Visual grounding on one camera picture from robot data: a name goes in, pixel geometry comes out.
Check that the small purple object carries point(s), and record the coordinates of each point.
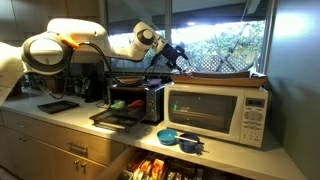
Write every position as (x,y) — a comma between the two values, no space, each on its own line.
(154,82)

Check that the wooden base cabinet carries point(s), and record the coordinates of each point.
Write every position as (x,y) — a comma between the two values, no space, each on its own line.
(50,143)

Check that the black baking tray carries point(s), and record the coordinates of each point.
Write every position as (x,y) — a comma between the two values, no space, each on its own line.
(58,106)

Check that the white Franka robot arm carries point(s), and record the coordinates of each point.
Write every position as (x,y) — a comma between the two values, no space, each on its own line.
(80,33)

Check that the white microwave oven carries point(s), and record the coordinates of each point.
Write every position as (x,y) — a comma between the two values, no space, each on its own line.
(203,113)

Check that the toaster oven glass door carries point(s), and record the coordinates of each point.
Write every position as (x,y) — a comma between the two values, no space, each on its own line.
(115,120)

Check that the light blue bowl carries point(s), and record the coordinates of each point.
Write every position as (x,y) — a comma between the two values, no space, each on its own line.
(166,137)

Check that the white utensil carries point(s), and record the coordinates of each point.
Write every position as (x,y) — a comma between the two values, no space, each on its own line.
(188,139)

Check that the red plastic object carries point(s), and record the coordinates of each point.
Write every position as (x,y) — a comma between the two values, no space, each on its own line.
(136,103)

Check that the woven wicker basket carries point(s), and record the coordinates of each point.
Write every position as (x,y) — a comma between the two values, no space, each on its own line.
(130,81)

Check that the green plastic object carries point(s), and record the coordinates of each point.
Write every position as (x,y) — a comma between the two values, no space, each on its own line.
(117,105)

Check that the open wooden drawer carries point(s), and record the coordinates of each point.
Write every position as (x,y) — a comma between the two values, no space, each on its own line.
(160,168)

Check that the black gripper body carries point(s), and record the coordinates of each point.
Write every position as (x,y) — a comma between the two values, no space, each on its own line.
(172,53)

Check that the black coffee maker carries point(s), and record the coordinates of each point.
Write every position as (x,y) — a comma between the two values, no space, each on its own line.
(93,83)

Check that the wooden tray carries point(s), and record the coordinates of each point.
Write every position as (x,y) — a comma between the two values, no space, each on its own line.
(216,81)

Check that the window frame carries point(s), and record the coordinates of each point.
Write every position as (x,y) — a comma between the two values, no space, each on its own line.
(168,20)

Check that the silver toaster oven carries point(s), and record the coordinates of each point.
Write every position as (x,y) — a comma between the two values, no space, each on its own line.
(154,103)

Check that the beige wall cabinet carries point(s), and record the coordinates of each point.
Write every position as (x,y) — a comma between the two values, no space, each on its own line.
(40,13)

